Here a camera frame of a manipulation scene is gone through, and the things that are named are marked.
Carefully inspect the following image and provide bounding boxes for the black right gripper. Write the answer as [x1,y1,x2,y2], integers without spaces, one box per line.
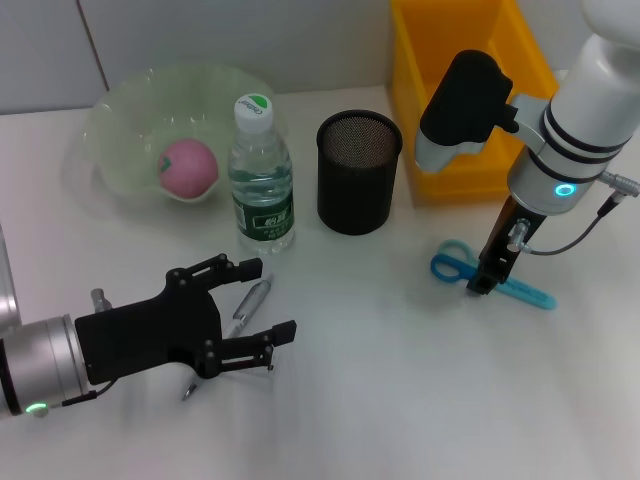
[466,196,547,297]

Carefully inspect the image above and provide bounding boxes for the yellow plastic bin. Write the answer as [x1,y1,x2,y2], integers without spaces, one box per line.
[389,0,561,207]

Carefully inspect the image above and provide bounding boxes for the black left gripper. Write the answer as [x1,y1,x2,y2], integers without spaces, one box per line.
[73,252,300,386]

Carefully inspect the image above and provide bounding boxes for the blue scissors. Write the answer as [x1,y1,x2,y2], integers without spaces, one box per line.
[430,239,558,312]

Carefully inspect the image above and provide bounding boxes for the left arm cable with plugs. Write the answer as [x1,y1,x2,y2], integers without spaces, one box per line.
[60,288,120,407]

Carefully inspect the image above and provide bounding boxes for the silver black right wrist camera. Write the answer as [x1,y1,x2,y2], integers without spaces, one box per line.
[415,48,519,175]

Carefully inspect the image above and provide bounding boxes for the arm cable with plugs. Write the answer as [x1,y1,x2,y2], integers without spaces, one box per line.
[504,169,629,257]
[60,288,120,407]

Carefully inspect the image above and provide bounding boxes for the silver ballpoint pen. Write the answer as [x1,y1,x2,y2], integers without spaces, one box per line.
[180,273,275,403]

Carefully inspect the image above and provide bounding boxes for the clear green-label water bottle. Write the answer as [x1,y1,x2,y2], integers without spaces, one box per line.
[227,92,296,256]

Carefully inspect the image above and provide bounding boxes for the right arm cable with plugs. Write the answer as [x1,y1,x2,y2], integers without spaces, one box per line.
[504,169,629,257]

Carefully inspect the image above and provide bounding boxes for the black mesh pen holder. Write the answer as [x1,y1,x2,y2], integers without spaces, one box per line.
[315,110,404,236]

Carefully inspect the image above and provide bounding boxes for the pink toy peach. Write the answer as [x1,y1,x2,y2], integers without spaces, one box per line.
[158,138,220,200]

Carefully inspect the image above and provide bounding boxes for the translucent green fruit plate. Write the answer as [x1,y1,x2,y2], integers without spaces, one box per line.
[64,62,289,206]

